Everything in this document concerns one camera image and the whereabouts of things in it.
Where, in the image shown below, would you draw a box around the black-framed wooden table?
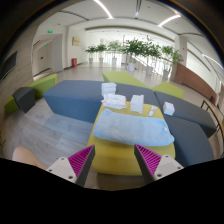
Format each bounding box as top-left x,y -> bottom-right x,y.
200,99 -> 224,134

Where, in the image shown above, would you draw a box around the dark wall panel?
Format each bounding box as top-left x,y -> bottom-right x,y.
0,51 -> 18,81

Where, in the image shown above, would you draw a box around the yellow upholstered ottoman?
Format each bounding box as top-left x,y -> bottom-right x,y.
87,101 -> 177,177

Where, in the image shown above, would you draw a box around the light blue towel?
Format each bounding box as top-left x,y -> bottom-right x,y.
92,108 -> 176,147

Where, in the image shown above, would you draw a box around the dark grey cube stool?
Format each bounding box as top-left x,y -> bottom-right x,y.
12,86 -> 36,114

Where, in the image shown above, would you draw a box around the ceiling light strips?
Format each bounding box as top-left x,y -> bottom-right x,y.
93,0 -> 224,70

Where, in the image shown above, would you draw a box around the small white tube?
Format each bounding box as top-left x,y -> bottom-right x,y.
148,105 -> 157,117

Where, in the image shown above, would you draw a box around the stack of white boxes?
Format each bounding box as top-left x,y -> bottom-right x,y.
101,82 -> 117,98

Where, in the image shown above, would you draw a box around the person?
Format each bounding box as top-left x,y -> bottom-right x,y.
12,146 -> 49,171

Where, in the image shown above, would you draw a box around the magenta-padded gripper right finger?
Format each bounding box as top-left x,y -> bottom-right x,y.
133,143 -> 185,185

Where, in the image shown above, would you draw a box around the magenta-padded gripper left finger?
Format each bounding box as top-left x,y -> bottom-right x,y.
45,144 -> 96,188

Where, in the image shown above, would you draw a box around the white cube box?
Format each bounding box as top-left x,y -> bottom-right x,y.
162,101 -> 176,117

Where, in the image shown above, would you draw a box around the blue upholstered bench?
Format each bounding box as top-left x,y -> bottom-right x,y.
43,79 -> 161,124

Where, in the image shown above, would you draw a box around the lime green upholstered bench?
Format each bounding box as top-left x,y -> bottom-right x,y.
151,81 -> 185,100
102,70 -> 149,89
3,73 -> 58,114

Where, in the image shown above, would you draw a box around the tall white box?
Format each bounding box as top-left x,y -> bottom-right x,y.
129,94 -> 145,114

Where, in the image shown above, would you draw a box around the row of potted plants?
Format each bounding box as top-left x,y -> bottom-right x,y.
84,36 -> 184,81

